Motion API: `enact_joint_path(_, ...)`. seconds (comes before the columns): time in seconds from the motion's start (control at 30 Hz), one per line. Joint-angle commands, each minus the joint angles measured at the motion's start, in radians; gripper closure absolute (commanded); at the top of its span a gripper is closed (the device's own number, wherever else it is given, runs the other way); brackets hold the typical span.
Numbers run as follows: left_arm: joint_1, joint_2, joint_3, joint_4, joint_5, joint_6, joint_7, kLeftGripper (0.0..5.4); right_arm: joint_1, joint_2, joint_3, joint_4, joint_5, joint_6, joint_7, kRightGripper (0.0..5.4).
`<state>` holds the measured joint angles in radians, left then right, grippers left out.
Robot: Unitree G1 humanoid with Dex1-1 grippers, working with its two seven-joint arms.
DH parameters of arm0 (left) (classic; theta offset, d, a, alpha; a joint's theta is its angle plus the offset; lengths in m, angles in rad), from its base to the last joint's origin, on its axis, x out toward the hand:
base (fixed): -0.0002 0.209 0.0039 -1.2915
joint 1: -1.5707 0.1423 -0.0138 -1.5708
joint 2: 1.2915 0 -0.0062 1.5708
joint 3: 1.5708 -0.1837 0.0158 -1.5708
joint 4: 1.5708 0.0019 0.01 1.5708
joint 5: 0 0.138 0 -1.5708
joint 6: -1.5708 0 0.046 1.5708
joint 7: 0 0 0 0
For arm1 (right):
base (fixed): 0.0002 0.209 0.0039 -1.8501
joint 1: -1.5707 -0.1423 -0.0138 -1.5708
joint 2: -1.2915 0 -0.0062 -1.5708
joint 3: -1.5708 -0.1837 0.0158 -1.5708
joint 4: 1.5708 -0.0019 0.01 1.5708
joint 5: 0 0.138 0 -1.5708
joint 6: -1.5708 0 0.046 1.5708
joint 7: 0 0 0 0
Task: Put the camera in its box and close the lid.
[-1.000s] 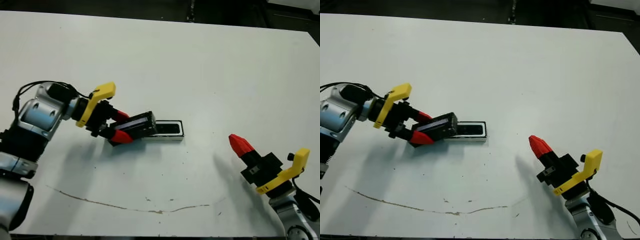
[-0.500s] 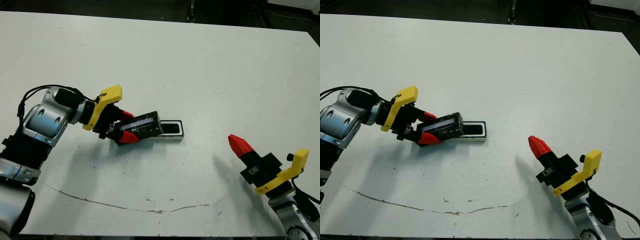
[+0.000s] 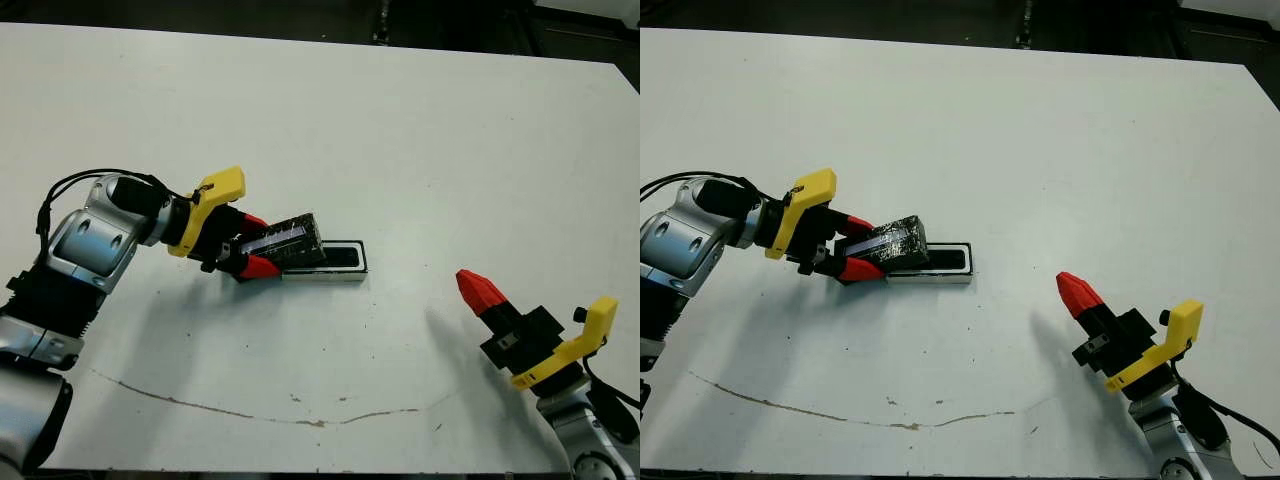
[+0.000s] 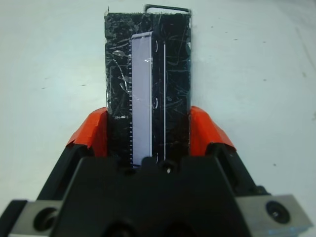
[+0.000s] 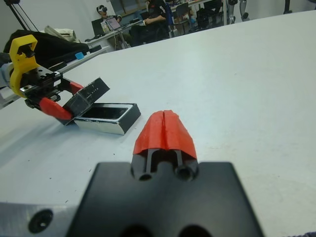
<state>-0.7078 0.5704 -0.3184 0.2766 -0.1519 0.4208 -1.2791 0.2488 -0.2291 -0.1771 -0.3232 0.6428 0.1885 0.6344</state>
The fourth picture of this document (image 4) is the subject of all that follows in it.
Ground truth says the black camera box lid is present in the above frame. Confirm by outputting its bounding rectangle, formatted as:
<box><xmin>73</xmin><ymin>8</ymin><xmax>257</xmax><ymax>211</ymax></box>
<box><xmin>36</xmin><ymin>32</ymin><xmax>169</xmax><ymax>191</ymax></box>
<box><xmin>102</xmin><ymin>7</ymin><xmax>193</xmax><ymax>170</ymax></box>

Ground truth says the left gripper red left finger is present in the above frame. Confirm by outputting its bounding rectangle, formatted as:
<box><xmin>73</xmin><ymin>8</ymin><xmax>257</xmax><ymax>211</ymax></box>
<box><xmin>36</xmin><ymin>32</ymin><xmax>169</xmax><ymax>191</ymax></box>
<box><xmin>37</xmin><ymin>106</ymin><xmax>109</xmax><ymax>201</ymax></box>

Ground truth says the camera box base white inlay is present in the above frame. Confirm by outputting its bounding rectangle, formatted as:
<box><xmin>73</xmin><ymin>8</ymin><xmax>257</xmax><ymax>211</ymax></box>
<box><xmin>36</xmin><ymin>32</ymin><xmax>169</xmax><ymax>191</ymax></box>
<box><xmin>144</xmin><ymin>3</ymin><xmax>193</xmax><ymax>15</ymax></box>

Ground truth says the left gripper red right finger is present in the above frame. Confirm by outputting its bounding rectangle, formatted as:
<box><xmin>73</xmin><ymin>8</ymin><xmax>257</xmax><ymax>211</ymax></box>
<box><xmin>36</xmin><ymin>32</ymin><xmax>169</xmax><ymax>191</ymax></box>
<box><xmin>189</xmin><ymin>105</ymin><xmax>269</xmax><ymax>198</ymax></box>

